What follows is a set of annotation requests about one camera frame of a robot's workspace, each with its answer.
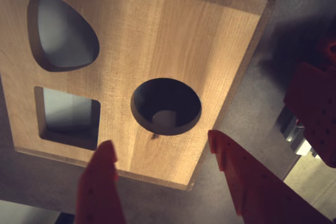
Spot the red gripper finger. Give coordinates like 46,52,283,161
207,130,334,224
75,140,126,224

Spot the wooden shape sorter box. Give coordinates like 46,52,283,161
0,0,276,191

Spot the aluminium profile rail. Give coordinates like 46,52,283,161
275,103,322,158

